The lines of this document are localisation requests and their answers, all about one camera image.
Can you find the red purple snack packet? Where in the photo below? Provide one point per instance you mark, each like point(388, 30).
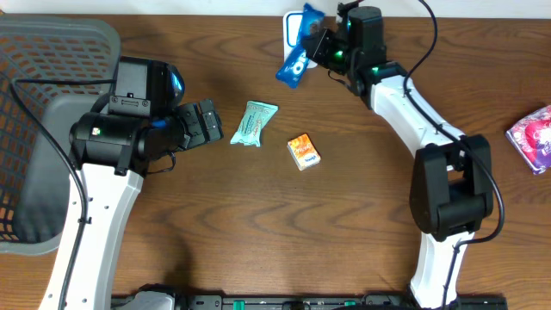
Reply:
point(530, 136)

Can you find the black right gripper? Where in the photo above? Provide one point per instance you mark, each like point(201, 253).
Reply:
point(316, 52)

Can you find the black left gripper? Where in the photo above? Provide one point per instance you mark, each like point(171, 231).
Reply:
point(189, 125)

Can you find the grey plastic basket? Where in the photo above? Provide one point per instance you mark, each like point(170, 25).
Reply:
point(52, 71)

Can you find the orange tissue pack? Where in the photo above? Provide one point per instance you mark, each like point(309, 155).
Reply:
point(303, 152)

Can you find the teal wipes packet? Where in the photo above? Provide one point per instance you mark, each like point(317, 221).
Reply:
point(255, 118)

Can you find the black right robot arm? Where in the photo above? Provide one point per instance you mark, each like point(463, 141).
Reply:
point(452, 189)

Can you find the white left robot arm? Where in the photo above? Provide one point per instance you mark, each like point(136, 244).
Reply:
point(110, 157)

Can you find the blue Oreo packet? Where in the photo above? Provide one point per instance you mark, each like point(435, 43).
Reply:
point(296, 64)

